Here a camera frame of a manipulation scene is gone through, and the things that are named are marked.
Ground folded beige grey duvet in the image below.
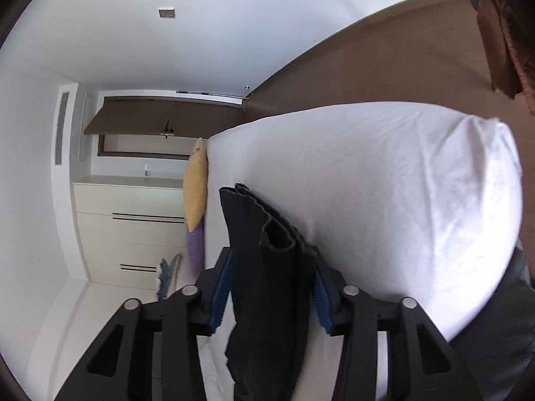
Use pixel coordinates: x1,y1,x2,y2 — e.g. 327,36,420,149
161,252,185,297

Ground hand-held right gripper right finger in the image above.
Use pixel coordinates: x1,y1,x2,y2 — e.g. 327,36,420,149
313,251,464,401

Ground white-sheeted bed mattress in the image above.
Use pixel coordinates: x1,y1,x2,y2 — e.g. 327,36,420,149
196,101,524,401

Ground black denim pants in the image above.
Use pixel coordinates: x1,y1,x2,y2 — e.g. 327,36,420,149
219,183,318,401

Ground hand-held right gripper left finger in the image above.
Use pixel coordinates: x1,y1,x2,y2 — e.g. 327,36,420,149
54,246,235,401

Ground yellow cushion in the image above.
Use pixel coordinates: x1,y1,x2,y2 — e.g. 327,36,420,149
183,137,209,232

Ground brown wooden door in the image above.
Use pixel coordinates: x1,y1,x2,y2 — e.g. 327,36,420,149
83,96,245,135

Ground white drawer cabinet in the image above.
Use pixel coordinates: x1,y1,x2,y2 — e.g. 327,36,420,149
73,175,205,291

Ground purple cushion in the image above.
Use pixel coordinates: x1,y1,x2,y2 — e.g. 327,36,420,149
186,219,206,277

